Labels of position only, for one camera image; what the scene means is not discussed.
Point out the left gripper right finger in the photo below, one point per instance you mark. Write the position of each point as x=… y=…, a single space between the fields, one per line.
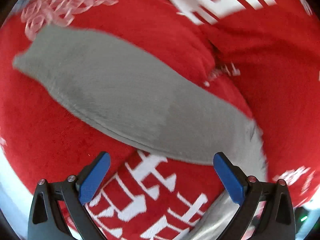
x=277 y=220

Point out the red blanket with white characters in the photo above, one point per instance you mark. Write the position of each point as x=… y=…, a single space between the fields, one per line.
x=262 y=56

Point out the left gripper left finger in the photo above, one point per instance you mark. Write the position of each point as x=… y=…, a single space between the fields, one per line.
x=46 y=220

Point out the grey small garment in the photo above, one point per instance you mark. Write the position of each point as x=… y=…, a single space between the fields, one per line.
x=168 y=187

